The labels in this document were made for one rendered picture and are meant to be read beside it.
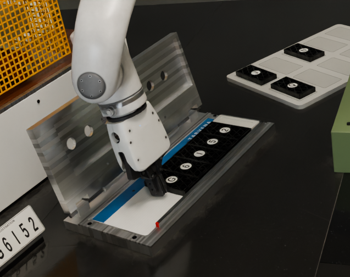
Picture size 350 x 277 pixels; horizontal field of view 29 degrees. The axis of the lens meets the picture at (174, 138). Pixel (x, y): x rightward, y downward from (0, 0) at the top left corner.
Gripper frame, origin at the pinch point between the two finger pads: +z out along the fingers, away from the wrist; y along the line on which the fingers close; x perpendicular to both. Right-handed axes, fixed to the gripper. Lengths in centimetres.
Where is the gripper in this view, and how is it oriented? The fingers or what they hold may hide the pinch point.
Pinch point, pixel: (156, 184)
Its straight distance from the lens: 127.3
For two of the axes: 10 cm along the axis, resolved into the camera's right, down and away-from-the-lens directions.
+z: 3.4, 8.7, 3.5
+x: -7.5, 0.3, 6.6
